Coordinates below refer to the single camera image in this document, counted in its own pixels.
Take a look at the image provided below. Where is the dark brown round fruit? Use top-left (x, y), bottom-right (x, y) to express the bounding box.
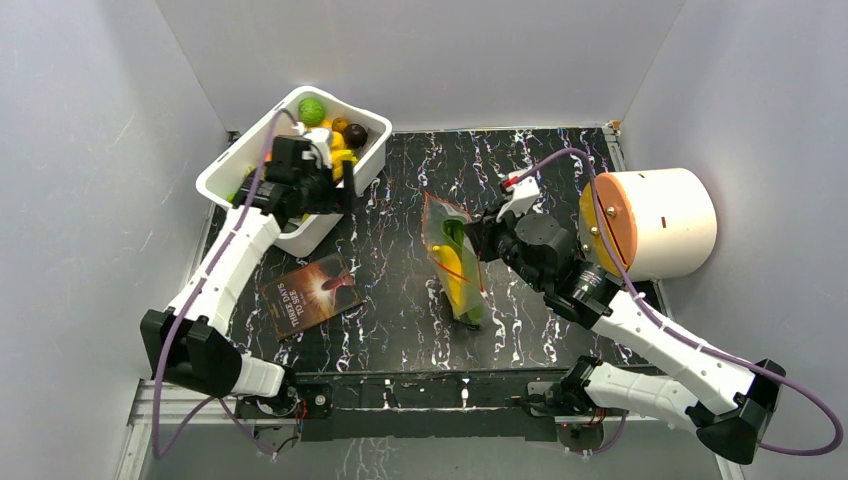
top-left (342, 123), bottom-right (369, 150)

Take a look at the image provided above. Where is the green leafy vegetable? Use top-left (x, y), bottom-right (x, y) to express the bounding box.
top-left (432, 219), bottom-right (483, 330)

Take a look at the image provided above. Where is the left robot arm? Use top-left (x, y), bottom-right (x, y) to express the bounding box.
top-left (140, 135), bottom-right (358, 416)

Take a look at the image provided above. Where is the dark book with orange cover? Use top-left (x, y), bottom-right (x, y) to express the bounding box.
top-left (260, 253), bottom-right (364, 341)

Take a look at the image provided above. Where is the green round fruit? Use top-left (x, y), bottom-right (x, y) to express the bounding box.
top-left (298, 97), bottom-right (326, 128)

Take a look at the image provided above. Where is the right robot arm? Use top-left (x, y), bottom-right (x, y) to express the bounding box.
top-left (464, 212), bottom-right (784, 465)

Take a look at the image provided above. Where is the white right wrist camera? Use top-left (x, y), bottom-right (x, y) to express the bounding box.
top-left (496, 170), bottom-right (540, 222)

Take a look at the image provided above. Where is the yellow banana bunch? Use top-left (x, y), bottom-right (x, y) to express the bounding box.
top-left (430, 244), bottom-right (469, 315)

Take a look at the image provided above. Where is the black base bar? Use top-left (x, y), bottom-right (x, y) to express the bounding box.
top-left (296, 368), bottom-right (587, 442)

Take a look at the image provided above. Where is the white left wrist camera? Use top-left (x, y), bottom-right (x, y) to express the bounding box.
top-left (303, 127), bottom-right (333, 169)

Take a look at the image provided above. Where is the round cylinder with coloured lid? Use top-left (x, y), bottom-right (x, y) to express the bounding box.
top-left (578, 168), bottom-right (717, 282)

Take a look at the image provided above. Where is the clear zip top bag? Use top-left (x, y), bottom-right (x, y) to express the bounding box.
top-left (421, 193), bottom-right (484, 330)

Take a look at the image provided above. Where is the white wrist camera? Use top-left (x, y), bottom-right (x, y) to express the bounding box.
top-left (303, 127), bottom-right (333, 169)
top-left (496, 170), bottom-right (540, 222)

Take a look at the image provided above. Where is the white plastic bin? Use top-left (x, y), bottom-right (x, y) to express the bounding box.
top-left (195, 86), bottom-right (393, 258)

